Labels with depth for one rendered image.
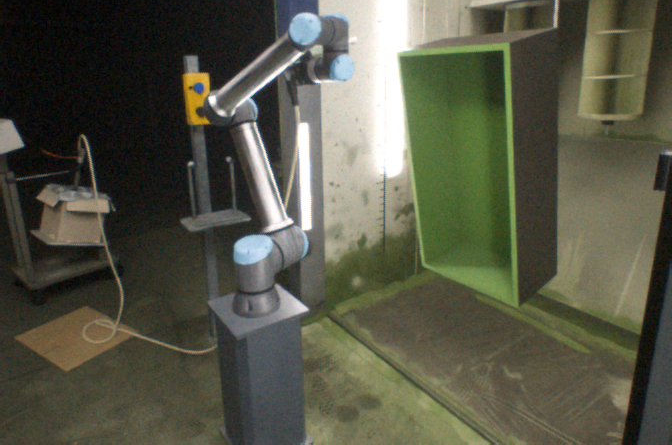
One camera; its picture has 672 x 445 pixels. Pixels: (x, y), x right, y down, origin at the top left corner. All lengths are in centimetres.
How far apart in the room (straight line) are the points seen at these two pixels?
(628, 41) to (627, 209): 97
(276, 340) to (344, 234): 119
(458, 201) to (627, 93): 110
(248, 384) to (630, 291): 213
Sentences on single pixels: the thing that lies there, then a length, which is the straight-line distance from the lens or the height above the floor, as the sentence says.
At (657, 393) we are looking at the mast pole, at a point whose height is 96.
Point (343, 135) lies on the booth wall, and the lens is 264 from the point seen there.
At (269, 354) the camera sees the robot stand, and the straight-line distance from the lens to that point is 178.
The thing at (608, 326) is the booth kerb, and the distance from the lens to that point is 298.
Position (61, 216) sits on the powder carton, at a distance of 365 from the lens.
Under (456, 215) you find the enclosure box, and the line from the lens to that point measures 270.
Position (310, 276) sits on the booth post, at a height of 33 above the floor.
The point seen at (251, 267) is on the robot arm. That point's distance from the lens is 167.
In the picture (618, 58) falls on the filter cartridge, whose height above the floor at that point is 159.
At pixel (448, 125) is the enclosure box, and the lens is 250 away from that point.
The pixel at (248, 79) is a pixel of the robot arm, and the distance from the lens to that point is 157.
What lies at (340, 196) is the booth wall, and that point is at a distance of 270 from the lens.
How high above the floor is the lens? 152
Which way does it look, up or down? 14 degrees down
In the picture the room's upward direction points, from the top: 1 degrees counter-clockwise
